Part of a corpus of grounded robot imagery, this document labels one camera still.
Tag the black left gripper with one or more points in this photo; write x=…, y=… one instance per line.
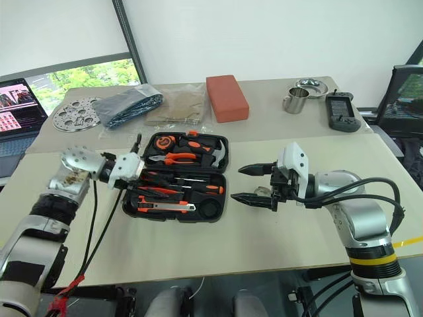
x=127, y=185

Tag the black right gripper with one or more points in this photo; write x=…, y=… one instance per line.
x=281, y=185

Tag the black orange utility knife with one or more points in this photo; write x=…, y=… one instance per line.
x=165, y=206

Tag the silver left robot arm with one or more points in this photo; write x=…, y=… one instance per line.
x=39, y=204

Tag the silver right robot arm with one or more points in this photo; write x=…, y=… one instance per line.
x=363, y=218

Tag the black tool case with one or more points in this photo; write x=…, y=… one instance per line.
x=211, y=208

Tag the orange black tape measure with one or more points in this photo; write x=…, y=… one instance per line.
x=165, y=142

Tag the dark cloth in plastic bag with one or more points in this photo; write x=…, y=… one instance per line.
x=125, y=105

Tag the beige cloth in plastic bag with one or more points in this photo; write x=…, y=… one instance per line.
x=181, y=109

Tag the stainless steel cup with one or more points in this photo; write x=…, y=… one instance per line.
x=295, y=104

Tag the red brick block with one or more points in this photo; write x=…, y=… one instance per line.
x=228, y=99

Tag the perforated round metal plate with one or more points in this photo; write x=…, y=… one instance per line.
x=69, y=117

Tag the dark handheld controller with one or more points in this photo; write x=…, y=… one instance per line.
x=342, y=114

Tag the stainless steel bowl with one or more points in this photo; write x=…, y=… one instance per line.
x=317, y=87

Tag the grey rounded shape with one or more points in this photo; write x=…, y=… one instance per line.
x=168, y=303

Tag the open laptop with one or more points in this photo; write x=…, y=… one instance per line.
x=16, y=109

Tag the black office chair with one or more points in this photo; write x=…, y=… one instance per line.
x=403, y=99

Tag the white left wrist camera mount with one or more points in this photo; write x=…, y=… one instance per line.
x=127, y=166

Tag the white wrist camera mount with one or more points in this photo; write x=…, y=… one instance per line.
x=295, y=162
x=127, y=166

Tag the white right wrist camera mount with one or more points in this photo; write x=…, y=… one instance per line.
x=295, y=162

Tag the dark window frame post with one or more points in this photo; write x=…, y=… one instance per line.
x=130, y=43

